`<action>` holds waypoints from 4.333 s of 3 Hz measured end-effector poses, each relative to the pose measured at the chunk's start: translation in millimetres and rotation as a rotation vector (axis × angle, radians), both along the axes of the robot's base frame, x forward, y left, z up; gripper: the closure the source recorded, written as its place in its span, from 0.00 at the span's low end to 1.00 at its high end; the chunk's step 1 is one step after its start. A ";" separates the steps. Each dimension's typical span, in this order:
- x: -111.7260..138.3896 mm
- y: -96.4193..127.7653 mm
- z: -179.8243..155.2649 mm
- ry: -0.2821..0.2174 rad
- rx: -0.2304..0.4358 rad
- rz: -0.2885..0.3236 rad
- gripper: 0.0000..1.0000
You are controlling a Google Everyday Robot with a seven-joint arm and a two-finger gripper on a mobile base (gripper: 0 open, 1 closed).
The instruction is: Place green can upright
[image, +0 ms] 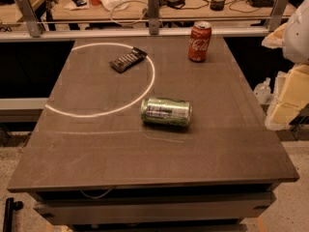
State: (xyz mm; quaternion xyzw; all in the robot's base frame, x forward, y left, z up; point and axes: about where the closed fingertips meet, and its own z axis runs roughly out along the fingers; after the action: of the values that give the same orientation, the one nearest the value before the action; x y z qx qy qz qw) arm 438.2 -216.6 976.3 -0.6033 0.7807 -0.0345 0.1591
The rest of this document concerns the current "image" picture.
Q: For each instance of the red cola can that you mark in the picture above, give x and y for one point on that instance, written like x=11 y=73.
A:
x=199 y=41

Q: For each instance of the green soda can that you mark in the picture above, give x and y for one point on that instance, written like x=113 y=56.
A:
x=166 y=111

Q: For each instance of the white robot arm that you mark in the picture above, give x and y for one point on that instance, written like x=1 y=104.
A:
x=296 y=36

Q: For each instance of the black snack bar wrapper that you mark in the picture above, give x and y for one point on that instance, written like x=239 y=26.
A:
x=128 y=60

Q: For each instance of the black round container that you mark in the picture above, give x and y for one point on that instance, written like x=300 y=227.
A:
x=217 y=5

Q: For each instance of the metal rail bracket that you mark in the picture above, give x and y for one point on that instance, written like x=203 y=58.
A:
x=153 y=7
x=276 y=14
x=29 y=17

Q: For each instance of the middle metal rail bracket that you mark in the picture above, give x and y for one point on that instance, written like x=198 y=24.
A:
x=153 y=7

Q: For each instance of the white crumpled cloth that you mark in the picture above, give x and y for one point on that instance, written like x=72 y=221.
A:
x=110 y=5

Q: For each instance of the left metal rail bracket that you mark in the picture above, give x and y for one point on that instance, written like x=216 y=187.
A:
x=29 y=17

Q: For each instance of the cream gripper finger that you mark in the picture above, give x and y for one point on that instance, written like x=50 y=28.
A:
x=275 y=38
x=290 y=96

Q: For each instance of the black power adapter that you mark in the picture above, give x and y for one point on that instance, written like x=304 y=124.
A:
x=175 y=4

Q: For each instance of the black floor stand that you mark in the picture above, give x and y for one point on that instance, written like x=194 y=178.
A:
x=10 y=206

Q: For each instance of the right metal rail bracket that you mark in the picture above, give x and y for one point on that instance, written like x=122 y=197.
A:
x=276 y=14

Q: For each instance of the clear plastic bottle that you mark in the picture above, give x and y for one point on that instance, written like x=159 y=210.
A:
x=262 y=91

